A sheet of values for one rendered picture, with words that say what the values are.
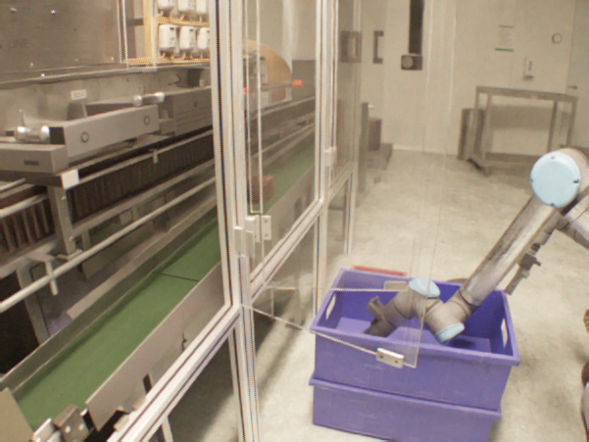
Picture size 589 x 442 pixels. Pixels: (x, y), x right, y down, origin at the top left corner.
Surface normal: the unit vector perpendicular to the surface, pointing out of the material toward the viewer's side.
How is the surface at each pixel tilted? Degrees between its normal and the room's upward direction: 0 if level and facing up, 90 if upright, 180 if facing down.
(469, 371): 90
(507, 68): 90
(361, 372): 90
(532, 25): 90
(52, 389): 2
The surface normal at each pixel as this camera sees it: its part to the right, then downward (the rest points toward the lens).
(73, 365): -0.01, -0.91
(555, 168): -0.79, 0.15
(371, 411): -0.32, 0.35
